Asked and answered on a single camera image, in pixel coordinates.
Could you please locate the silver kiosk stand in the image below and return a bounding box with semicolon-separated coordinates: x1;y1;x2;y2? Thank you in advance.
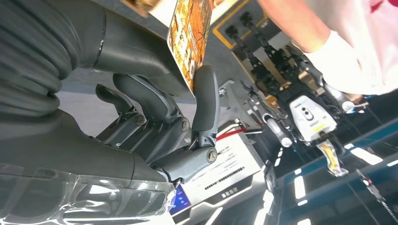
169;124;274;225

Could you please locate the yellow floor tape square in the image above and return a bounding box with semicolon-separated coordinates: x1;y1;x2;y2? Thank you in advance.
212;12;271;50

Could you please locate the person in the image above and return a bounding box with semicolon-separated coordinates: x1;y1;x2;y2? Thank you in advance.
256;0;398;96

